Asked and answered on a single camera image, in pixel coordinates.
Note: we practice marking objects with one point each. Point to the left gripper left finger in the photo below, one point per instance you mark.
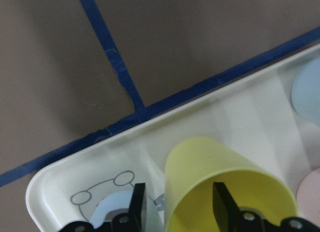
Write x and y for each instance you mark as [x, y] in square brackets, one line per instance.
[137, 208]

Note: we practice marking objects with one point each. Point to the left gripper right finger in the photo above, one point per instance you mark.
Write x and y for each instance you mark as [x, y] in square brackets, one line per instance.
[225, 210]

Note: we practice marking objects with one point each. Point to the light blue cup front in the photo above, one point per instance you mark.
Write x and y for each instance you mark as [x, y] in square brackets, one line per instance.
[119, 202]

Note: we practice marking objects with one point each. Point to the light blue cup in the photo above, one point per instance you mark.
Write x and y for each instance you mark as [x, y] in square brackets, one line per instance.
[119, 202]
[305, 92]

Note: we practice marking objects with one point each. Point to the pink plastic cup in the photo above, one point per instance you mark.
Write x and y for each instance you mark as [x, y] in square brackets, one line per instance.
[308, 195]

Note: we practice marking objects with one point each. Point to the light blue cup rear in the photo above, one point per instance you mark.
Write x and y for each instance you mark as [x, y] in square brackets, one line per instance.
[305, 92]

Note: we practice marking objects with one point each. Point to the white plastic tray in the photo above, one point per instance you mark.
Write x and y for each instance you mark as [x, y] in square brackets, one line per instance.
[254, 116]

